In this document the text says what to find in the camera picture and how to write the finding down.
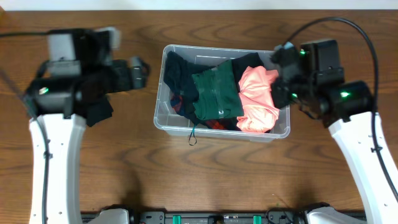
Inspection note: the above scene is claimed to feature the salmon pink garment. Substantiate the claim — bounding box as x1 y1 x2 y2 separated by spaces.
237 66 279 133

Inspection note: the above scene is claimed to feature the dark navy garment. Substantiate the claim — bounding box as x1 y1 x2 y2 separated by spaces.
164 51 212 125

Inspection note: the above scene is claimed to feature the black garment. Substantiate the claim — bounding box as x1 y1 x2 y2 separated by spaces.
86 96 114 127
231 53 264 92

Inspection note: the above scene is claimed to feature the dark green garment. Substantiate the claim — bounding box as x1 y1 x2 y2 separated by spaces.
190 60 243 138

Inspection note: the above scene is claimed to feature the red navy plaid shirt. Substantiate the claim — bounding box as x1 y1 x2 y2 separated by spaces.
170 94 236 130

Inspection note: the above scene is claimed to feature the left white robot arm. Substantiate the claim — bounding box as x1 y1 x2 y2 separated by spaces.
24 27 150 223

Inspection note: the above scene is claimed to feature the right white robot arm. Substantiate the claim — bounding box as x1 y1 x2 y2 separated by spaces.
270 40 397 223

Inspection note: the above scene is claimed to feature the clear plastic storage container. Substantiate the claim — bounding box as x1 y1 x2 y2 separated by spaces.
154 44 291 142

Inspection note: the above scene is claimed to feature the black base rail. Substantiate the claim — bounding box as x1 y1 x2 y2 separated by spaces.
80 202 368 224

